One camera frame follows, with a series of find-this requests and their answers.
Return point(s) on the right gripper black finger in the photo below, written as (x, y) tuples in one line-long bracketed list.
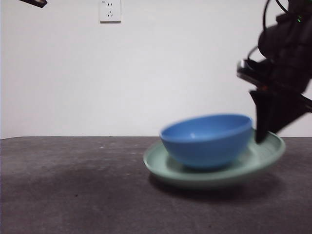
[(264, 114), (286, 113)]

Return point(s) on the blue ribbed bowl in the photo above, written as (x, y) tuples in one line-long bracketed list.
[(207, 151)]

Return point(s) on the pale green round plate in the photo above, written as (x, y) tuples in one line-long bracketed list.
[(185, 179)]

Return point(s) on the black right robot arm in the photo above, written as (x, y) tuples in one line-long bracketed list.
[(282, 41)]

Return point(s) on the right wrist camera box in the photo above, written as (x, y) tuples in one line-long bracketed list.
[(252, 72)]

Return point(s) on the white wall socket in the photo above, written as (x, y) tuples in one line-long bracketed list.
[(110, 12)]

